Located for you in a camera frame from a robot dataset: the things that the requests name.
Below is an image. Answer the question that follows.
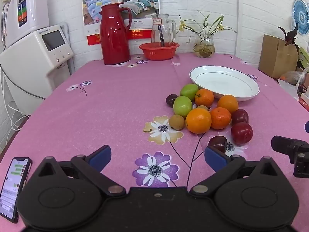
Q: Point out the dark purple plant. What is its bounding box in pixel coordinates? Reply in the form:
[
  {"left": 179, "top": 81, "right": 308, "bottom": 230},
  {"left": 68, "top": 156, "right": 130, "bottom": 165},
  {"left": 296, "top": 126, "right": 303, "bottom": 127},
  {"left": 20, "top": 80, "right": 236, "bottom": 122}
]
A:
[{"left": 277, "top": 23, "right": 301, "bottom": 55}]

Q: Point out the round orange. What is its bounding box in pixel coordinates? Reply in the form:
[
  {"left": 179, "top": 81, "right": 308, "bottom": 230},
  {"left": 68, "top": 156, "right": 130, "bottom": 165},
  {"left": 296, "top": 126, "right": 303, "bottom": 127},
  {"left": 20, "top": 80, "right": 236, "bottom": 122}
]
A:
[{"left": 217, "top": 95, "right": 239, "bottom": 113}]

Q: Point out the green box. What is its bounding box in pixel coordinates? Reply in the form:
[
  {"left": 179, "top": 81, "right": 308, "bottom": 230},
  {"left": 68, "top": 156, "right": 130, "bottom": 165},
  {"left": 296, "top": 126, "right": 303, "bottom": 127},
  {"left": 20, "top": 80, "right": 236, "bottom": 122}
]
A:
[{"left": 299, "top": 47, "right": 309, "bottom": 68}]

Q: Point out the white water purifier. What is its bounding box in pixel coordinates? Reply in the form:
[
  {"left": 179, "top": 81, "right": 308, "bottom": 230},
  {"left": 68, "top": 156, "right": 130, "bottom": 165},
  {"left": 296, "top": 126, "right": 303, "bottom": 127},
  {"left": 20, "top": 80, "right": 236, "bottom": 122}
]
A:
[{"left": 3, "top": 0, "right": 50, "bottom": 47}]

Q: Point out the white water dispenser with screen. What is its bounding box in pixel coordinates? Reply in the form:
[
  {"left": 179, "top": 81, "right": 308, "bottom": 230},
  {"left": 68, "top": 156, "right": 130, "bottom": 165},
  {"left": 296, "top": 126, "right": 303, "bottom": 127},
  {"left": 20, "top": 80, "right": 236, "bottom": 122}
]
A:
[{"left": 0, "top": 24, "right": 74, "bottom": 115}]

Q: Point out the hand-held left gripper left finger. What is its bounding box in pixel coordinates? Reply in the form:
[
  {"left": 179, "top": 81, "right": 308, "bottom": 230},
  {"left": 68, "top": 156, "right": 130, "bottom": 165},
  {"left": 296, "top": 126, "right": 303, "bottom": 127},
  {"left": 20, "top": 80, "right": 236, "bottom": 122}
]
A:
[{"left": 30, "top": 145, "right": 126, "bottom": 197}]

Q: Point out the clear plastic bag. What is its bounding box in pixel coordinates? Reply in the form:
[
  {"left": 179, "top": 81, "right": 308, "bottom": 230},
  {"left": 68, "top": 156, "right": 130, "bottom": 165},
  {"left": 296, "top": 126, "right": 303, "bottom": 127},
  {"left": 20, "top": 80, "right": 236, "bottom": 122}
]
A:
[{"left": 278, "top": 68, "right": 309, "bottom": 85}]

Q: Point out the red plastic basin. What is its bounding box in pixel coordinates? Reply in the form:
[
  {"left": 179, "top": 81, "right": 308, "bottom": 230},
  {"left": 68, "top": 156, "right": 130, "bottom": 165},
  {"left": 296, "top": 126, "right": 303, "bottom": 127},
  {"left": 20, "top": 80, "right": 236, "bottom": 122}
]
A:
[{"left": 139, "top": 42, "right": 180, "bottom": 61}]

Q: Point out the white wall pipe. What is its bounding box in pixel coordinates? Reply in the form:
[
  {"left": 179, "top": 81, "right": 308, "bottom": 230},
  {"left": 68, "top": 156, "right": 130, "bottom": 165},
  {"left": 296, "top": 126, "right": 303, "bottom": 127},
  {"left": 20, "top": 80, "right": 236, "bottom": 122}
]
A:
[{"left": 233, "top": 0, "right": 240, "bottom": 56}]

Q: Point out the glass vase with plant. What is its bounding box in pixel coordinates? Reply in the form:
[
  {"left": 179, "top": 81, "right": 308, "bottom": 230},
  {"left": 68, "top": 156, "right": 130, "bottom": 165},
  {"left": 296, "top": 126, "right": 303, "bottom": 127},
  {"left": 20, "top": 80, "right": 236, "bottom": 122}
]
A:
[{"left": 176, "top": 10, "right": 238, "bottom": 54}]

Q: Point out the green apple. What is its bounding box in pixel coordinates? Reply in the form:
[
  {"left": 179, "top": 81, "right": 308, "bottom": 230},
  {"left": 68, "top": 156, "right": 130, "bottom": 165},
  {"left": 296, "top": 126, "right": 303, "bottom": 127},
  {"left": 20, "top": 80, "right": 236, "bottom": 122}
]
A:
[
  {"left": 180, "top": 84, "right": 199, "bottom": 101},
  {"left": 173, "top": 96, "right": 193, "bottom": 118}
]

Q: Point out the white cable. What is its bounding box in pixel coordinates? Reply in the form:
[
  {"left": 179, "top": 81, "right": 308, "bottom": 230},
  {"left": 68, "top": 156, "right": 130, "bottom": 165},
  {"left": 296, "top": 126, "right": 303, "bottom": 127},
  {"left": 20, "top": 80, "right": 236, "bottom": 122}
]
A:
[{"left": 5, "top": 94, "right": 30, "bottom": 131}]

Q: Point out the grey hose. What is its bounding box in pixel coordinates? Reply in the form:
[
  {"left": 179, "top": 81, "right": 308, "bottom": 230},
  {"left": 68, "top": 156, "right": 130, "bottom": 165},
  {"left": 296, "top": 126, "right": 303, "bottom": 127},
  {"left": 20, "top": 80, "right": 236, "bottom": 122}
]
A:
[{"left": 0, "top": 64, "right": 46, "bottom": 99}]

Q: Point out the white porcelain plate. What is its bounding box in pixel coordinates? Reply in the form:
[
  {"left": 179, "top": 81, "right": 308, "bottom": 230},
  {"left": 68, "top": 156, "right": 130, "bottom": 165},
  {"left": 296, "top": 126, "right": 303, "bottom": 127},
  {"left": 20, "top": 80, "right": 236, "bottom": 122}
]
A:
[{"left": 189, "top": 66, "right": 260, "bottom": 102}]

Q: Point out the red thermos jug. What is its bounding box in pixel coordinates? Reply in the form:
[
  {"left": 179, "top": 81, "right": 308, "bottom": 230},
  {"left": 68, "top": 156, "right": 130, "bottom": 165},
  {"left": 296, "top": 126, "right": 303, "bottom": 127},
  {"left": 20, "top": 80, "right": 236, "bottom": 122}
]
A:
[{"left": 100, "top": 2, "right": 133, "bottom": 66}]

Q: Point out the pink floral tablecloth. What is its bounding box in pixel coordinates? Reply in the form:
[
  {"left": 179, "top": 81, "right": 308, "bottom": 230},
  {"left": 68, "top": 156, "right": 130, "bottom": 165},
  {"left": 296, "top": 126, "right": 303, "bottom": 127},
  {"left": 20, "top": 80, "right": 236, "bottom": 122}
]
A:
[{"left": 0, "top": 53, "right": 309, "bottom": 232}]

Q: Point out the dark purple plum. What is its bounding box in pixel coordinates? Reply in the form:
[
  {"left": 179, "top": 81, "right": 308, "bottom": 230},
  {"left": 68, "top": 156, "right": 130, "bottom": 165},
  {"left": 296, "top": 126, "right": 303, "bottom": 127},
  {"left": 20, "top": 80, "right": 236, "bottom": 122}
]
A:
[{"left": 166, "top": 94, "right": 178, "bottom": 108}]

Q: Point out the black smartphone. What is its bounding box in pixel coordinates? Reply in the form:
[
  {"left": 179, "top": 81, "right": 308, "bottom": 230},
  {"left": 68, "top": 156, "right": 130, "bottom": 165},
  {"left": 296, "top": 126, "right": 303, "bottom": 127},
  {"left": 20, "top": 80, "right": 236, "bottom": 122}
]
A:
[{"left": 0, "top": 157, "right": 33, "bottom": 223}]

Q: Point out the large orange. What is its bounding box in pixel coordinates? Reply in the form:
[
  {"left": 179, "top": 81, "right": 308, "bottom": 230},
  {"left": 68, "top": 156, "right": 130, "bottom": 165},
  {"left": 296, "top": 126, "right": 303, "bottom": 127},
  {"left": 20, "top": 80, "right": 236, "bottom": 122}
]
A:
[{"left": 185, "top": 108, "right": 212, "bottom": 134}]

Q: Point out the large blue round wall decoration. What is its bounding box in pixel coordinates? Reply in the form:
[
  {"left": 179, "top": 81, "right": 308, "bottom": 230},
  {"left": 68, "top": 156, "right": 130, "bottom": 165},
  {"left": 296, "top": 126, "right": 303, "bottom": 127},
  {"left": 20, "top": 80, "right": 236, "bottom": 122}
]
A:
[{"left": 292, "top": 0, "right": 309, "bottom": 36}]

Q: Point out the cardboard box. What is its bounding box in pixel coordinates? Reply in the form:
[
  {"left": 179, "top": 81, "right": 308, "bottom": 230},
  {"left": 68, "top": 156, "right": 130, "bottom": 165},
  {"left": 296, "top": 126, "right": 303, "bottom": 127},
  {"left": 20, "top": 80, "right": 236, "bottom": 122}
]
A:
[{"left": 258, "top": 34, "right": 300, "bottom": 79}]

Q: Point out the black stirring stick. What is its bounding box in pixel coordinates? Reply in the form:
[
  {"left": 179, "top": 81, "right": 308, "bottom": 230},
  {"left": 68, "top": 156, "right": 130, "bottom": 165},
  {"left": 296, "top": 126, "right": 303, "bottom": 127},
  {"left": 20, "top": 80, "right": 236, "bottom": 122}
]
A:
[{"left": 155, "top": 10, "right": 165, "bottom": 47}]

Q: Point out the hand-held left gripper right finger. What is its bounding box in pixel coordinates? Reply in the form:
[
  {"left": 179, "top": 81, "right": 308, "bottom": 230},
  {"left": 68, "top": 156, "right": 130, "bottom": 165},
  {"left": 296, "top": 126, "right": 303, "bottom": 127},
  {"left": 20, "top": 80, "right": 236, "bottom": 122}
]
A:
[{"left": 189, "top": 146, "right": 284, "bottom": 197}]

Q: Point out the white packet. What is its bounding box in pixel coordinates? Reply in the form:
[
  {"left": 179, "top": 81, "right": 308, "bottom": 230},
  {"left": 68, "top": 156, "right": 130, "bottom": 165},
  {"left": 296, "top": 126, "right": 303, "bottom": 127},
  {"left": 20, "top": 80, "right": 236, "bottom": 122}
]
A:
[{"left": 278, "top": 79, "right": 300, "bottom": 101}]

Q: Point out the mandarin with green stem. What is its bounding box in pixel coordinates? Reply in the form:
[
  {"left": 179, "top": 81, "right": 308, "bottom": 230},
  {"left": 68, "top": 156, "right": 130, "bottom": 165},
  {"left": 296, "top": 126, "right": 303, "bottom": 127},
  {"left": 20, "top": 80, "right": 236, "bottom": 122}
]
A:
[{"left": 194, "top": 89, "right": 214, "bottom": 108}]

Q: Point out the dark red plum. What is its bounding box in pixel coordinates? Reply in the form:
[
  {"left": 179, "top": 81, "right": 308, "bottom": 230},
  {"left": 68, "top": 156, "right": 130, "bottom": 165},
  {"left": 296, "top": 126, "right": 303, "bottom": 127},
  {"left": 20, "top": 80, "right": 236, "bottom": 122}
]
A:
[{"left": 208, "top": 136, "right": 228, "bottom": 154}]

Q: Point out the glass pitcher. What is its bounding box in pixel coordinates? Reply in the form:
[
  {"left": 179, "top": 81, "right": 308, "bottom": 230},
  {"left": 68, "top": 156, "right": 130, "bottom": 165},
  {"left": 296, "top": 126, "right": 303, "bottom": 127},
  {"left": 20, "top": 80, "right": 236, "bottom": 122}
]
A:
[{"left": 151, "top": 14, "right": 177, "bottom": 47}]

